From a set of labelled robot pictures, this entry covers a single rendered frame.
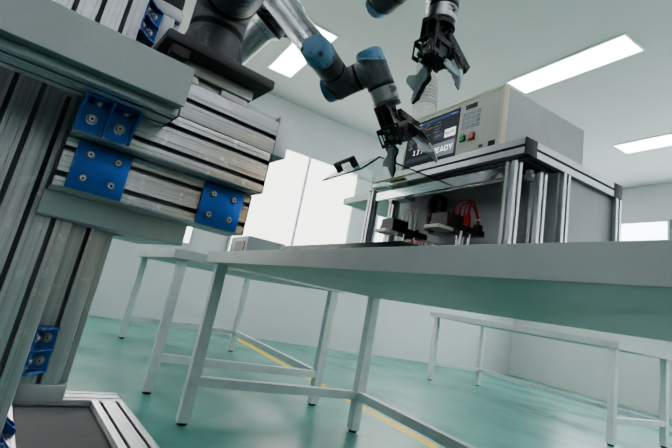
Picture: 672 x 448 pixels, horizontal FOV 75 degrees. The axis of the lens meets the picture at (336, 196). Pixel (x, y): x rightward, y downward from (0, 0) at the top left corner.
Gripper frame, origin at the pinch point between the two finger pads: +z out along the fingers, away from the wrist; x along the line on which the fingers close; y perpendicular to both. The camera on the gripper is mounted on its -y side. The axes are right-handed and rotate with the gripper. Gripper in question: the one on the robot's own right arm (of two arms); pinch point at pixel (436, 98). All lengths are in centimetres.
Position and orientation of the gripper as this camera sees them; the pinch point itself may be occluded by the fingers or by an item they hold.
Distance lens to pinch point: 113.5
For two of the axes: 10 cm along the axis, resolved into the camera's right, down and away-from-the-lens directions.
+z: -1.9, 9.5, -2.4
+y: -7.7, -2.9, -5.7
